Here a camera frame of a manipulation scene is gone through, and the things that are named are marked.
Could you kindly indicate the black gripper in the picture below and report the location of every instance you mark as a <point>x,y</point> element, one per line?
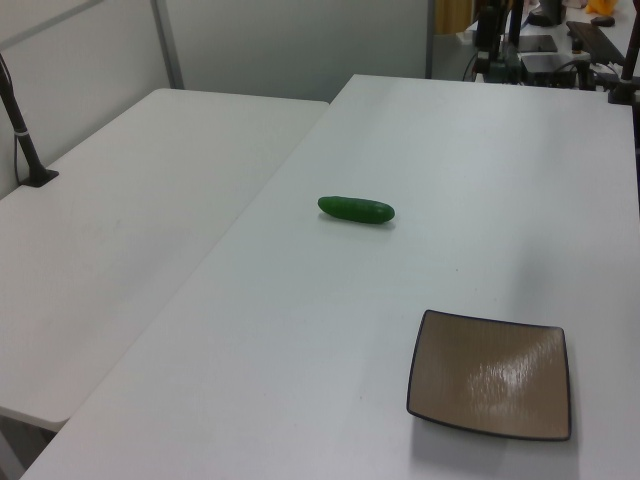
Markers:
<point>488,27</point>

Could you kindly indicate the green cucumber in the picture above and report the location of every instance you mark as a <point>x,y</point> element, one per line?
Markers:
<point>356,209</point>

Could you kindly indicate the square brown ceramic plate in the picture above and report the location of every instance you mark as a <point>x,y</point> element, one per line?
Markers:
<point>490,375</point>

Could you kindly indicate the thin black upright pole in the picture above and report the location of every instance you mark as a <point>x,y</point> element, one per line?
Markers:
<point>515,22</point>

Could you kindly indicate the yellow curtain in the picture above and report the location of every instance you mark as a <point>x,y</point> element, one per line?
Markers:
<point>452,16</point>

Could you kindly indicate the silver electronics box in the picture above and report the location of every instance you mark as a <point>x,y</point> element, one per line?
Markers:
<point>546,62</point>

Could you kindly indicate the black keyboard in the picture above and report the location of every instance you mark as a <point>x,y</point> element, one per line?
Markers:
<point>595,40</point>

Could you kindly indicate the black computer mouse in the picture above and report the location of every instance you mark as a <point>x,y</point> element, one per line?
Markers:
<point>602,20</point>

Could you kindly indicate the yellow object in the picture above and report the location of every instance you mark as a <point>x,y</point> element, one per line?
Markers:
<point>601,5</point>

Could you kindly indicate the black pole with clamp base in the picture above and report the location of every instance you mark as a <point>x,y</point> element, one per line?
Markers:
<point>626,75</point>

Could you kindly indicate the white folding side table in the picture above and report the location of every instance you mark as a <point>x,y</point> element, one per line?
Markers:
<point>125,225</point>

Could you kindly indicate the grey partition frame post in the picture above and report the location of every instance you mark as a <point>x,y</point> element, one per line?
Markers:
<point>167,42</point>

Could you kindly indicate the black camera stand pole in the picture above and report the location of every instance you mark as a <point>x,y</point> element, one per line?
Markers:
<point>20,132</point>

